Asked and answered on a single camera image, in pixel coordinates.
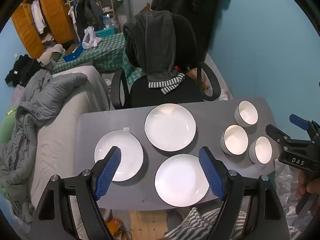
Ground white plate black rim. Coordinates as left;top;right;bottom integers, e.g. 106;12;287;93
144;103;197;152
94;130;144;182
154;153;210;207

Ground grey white striped cloth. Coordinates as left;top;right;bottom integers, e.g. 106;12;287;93
148;73;186;95

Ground white bowl black rim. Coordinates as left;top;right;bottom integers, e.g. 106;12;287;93
220;124;249;155
249;136;273;165
234;100;258;127

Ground black clothes pile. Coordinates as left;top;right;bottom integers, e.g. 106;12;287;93
5;54;42;87

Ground green pillow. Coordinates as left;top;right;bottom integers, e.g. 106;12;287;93
0;106;19;145

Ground dark grey hoodie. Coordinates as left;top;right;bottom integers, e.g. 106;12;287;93
122;10;187;83

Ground grey puffer jacket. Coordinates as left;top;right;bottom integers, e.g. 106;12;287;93
0;69;88;224

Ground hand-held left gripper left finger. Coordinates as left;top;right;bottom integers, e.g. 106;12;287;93
29;146;122;240

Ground clear plastic sheet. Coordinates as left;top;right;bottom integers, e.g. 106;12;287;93
275;160;310;240

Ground person's right hand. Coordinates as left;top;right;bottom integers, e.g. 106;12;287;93
295;171;320;202

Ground wooden wardrobe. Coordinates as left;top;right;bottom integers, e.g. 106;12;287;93
11;0;82;59

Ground grey white striped trousers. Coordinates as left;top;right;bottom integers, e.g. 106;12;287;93
164;206;253;240

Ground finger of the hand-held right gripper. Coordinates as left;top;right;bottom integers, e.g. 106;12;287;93
289;114;320;143
265;124;313;151

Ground orange bag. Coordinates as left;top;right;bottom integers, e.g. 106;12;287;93
186;67;208;90

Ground blue box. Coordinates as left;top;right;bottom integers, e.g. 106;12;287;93
62;42;84;62

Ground grey bed sheet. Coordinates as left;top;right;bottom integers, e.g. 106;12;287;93
31;65;112;240

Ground teal basket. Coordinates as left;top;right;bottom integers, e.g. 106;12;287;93
94;27;117;37

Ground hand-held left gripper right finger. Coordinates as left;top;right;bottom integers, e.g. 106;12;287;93
198;146;291;240

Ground black office chair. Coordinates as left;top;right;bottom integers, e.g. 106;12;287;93
110;12;222;110

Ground orange packet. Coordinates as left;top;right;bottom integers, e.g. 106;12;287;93
106;218;123;237

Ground beige clothes pile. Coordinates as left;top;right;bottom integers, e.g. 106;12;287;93
37;44;66;68

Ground white hanging shirt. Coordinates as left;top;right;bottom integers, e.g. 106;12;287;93
31;0;47;34

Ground black hanging jacket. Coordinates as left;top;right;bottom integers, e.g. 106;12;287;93
151;0;228;60

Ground dark hanging clothes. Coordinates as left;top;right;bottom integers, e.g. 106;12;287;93
66;0;104;42

